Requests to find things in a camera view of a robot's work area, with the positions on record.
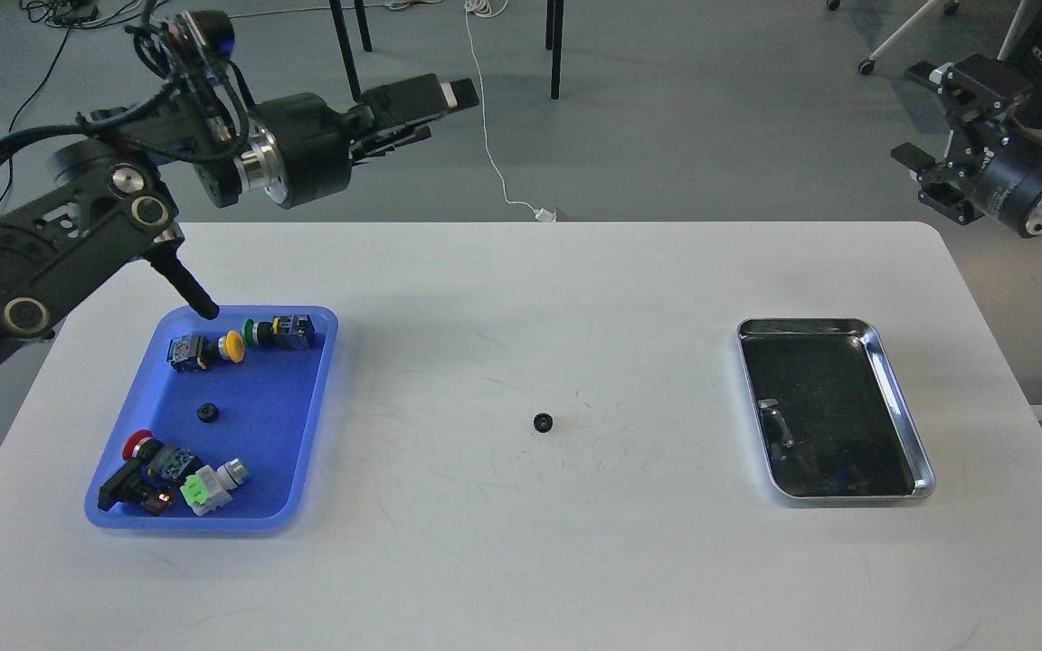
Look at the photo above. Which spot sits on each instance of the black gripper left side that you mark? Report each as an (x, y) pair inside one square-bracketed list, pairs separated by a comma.
[(317, 145)]

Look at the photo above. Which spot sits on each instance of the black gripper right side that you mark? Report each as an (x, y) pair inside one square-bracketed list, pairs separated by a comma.
[(979, 92)]

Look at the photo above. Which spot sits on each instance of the small black gear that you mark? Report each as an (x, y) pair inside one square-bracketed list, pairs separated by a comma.
[(207, 413), (543, 422)]

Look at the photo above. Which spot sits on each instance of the black chair leg left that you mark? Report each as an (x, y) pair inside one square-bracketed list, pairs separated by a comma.
[(337, 10)]

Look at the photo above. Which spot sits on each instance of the black chair leg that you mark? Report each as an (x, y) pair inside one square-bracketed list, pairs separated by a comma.
[(554, 37), (337, 10)]

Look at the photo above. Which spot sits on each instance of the white caster chair base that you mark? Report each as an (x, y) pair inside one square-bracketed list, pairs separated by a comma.
[(1022, 13)]

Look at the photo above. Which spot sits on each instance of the black chair leg right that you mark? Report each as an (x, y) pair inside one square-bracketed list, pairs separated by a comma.
[(554, 37)]

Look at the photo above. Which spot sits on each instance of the metal tray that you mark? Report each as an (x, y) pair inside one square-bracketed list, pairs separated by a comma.
[(834, 426)]

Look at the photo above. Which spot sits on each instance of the blue plastic tray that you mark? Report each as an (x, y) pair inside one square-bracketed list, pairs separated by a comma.
[(269, 408)]

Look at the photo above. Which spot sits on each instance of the red emergency stop button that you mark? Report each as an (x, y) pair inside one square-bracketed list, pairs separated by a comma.
[(151, 473)]

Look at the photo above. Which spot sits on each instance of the green push button switch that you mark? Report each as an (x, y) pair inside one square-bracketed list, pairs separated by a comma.
[(290, 332)]

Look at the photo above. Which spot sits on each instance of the yellow push button switch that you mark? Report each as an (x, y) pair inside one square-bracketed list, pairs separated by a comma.
[(196, 352)]

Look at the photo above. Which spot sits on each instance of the white green selector switch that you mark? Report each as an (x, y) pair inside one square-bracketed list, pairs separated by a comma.
[(208, 488)]

